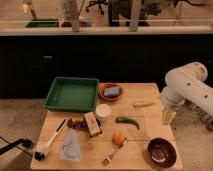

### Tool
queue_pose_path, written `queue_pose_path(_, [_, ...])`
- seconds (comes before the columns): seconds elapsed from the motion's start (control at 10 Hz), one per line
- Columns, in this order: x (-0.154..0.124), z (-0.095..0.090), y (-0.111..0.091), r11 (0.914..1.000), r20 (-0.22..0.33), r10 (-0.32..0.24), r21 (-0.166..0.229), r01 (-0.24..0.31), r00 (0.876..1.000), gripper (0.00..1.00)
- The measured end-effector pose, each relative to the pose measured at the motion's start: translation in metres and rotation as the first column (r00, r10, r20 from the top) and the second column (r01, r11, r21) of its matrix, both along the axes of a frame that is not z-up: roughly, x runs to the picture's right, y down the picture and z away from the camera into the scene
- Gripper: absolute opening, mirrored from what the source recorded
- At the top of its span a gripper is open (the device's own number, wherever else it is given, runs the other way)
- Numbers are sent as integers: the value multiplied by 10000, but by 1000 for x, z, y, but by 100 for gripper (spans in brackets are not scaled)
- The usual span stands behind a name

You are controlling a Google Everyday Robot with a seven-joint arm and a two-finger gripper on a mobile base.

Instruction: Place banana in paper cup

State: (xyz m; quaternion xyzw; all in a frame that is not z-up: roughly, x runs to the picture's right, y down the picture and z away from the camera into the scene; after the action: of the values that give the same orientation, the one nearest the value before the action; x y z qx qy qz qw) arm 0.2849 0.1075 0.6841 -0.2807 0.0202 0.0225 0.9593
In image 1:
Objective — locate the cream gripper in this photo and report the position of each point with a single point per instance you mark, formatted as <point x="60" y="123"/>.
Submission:
<point x="168" y="115"/>

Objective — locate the yellow banana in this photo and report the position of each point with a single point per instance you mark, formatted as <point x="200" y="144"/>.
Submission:
<point x="142" y="104"/>

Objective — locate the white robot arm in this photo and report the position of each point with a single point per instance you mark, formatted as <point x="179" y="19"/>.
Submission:
<point x="186" y="83"/>

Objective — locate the white paper cup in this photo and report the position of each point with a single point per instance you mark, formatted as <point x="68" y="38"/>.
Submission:
<point x="103" y="111"/>

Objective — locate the dark brown bowl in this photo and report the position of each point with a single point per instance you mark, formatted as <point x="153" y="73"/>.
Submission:
<point x="162" y="152"/>

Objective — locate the green chili pepper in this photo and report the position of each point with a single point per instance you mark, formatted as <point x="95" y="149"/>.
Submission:
<point x="127" y="120"/>

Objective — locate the orange fruit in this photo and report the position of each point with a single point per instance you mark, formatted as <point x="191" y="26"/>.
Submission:
<point x="118" y="138"/>

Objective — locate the blue sponge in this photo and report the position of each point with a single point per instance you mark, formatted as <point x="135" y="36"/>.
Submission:
<point x="111" y="92"/>

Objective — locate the orange bowl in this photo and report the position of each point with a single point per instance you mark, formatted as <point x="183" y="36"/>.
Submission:
<point x="107" y="85"/>

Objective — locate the brown cardboard box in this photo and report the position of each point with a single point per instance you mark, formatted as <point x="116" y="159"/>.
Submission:
<point x="92" y="124"/>

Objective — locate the silver fork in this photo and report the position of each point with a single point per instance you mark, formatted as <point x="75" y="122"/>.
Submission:
<point x="108" y="159"/>

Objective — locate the green plastic tray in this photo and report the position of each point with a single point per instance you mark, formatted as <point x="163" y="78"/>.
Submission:
<point x="72" y="94"/>

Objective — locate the clear plastic bag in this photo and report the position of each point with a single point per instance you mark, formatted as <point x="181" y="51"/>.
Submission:
<point x="70" y="148"/>

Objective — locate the black handle bar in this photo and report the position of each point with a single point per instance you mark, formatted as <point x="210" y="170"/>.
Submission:
<point x="24" y="142"/>

